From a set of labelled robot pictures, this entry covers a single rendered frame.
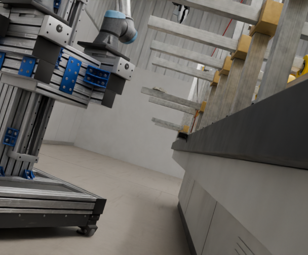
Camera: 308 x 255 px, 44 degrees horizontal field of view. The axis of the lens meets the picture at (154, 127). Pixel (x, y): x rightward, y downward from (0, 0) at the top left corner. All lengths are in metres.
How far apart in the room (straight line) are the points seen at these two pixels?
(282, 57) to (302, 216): 0.34
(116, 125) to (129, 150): 0.72
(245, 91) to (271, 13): 0.18
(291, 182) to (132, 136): 9.21
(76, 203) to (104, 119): 7.79
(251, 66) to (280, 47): 0.25
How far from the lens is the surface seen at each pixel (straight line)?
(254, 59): 0.92
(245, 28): 1.20
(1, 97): 2.12
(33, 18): 1.78
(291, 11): 0.70
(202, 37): 1.14
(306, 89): 0.37
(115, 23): 2.20
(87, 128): 9.83
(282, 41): 0.68
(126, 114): 9.68
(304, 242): 0.39
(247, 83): 0.91
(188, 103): 1.85
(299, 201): 0.42
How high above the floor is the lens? 0.60
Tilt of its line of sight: 3 degrees up
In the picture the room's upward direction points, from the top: 17 degrees clockwise
